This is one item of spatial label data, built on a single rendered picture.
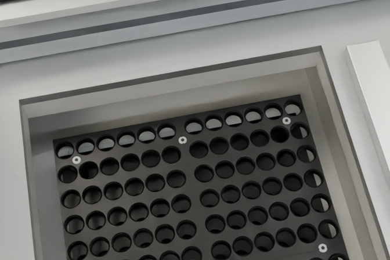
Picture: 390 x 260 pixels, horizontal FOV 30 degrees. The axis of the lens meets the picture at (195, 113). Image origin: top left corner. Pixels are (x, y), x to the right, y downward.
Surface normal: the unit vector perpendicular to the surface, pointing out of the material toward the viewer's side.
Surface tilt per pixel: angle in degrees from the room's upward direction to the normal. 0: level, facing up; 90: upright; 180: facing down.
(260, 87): 0
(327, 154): 0
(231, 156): 0
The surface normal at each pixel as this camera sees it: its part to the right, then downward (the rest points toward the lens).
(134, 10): 0.19, 0.88
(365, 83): -0.02, -0.45
